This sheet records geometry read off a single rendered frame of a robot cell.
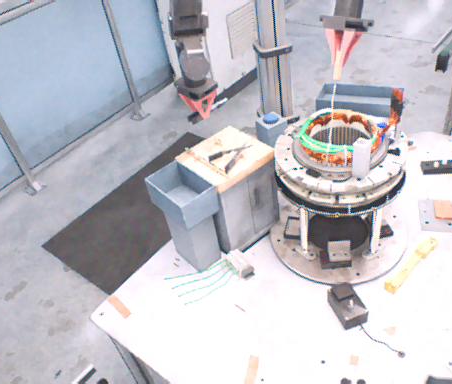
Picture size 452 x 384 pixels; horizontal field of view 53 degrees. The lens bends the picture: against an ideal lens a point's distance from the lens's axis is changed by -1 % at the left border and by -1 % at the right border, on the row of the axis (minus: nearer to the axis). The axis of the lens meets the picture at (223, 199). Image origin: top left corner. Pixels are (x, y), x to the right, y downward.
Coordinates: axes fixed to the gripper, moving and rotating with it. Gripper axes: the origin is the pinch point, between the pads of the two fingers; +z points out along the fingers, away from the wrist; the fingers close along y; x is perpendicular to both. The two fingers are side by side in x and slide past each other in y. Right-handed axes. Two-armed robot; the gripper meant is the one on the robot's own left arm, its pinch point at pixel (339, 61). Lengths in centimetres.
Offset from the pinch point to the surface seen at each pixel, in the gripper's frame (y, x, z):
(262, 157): -16.7, 2.5, 26.7
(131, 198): -146, 92, 107
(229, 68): -151, 202, 36
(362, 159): 10.1, -3.1, 19.1
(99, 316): -44, -30, 72
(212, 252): -25, -4, 56
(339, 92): -12.4, 43.0, 13.3
